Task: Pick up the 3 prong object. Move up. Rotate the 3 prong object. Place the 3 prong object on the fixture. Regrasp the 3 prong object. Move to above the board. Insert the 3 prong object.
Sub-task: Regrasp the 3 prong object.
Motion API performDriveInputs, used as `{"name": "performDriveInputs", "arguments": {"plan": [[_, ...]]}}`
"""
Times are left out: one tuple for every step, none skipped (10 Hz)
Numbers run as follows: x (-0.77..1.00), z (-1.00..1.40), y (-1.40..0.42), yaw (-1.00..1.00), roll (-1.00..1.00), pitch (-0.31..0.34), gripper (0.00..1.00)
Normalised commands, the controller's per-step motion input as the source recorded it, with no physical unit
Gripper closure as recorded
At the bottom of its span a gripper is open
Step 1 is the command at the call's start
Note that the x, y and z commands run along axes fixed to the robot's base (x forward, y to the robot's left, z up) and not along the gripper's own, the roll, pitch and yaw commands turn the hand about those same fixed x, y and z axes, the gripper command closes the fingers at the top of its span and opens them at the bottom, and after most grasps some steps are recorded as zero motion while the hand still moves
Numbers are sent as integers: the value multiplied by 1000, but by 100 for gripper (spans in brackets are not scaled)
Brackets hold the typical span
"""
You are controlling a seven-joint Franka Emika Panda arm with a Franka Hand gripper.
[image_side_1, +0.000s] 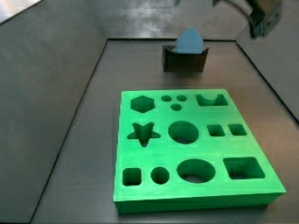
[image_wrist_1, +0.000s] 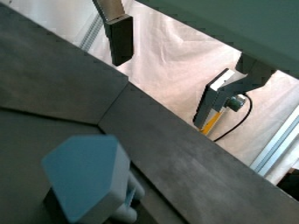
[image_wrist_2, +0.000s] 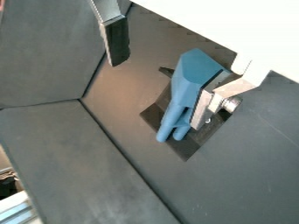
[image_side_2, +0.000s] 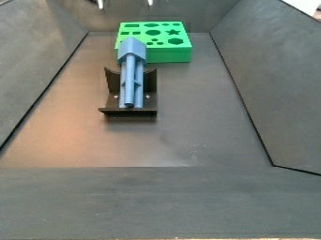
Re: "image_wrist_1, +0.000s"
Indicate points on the black curved fixture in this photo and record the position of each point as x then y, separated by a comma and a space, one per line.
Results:
53, 209

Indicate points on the aluminium frame rail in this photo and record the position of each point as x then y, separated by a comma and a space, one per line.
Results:
277, 145

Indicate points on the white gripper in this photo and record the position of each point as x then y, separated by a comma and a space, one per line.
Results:
260, 27

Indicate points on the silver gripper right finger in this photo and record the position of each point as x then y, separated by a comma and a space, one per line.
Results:
249, 75

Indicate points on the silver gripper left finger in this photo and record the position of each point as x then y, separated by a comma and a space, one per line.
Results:
118, 29

